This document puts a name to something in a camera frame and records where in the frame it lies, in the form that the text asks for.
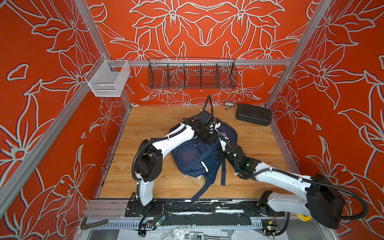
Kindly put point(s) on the black wire wall basket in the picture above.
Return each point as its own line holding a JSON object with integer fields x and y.
{"x": 192, "y": 73}

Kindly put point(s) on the white wire mesh basket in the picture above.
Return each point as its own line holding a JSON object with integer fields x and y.
{"x": 108, "y": 78}

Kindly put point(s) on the dark metal hex key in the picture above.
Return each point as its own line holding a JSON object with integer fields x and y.
{"x": 85, "y": 225}

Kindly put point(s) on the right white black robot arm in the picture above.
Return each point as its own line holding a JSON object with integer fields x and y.
{"x": 315, "y": 197}

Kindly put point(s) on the black plastic tool case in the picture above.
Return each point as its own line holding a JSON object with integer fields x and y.
{"x": 254, "y": 114}

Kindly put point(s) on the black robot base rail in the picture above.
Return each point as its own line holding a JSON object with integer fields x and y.
{"x": 212, "y": 213}

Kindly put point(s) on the navy blue student backpack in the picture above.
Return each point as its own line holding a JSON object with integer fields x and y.
{"x": 218, "y": 160}

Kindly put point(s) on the small silver metal cylinder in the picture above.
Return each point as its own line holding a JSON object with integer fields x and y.
{"x": 230, "y": 105}

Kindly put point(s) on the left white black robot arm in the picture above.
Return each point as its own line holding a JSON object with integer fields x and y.
{"x": 189, "y": 142}

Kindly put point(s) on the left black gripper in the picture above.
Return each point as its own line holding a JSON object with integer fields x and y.
{"x": 210, "y": 139}

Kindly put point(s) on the yellow tape roll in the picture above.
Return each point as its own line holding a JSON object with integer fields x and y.
{"x": 304, "y": 218}

